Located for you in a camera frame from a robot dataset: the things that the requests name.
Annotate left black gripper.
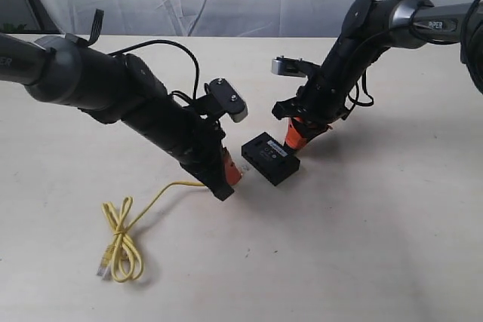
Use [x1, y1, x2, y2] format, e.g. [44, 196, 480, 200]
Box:
[169, 110, 242, 201]

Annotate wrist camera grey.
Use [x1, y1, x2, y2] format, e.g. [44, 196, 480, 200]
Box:
[271, 56, 319, 78]
[205, 78, 248, 123]

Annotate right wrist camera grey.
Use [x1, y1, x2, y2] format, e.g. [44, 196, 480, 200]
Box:
[271, 56, 319, 78]

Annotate right black silver robot arm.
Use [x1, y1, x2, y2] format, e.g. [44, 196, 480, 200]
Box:
[272, 0, 482, 152]

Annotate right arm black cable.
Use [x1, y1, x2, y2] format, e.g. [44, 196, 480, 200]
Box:
[346, 0, 403, 108]

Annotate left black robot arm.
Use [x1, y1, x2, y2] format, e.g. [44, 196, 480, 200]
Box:
[1, 34, 248, 201]

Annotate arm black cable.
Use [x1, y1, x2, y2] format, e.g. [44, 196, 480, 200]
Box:
[88, 8, 201, 112]
[346, 0, 403, 108]

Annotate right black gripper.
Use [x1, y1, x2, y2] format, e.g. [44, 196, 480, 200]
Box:
[272, 84, 349, 152]

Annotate green plant leaves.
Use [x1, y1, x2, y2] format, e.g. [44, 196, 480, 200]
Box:
[0, 23, 28, 34]

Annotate yellow ethernet cable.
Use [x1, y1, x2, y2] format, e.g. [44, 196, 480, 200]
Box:
[96, 170, 248, 284]

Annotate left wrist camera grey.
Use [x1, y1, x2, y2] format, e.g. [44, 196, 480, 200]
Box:
[205, 78, 248, 123]

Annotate black network switch box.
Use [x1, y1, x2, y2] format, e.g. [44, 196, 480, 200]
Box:
[241, 132, 300, 186]

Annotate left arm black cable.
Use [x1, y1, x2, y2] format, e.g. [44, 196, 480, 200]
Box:
[88, 8, 201, 112]

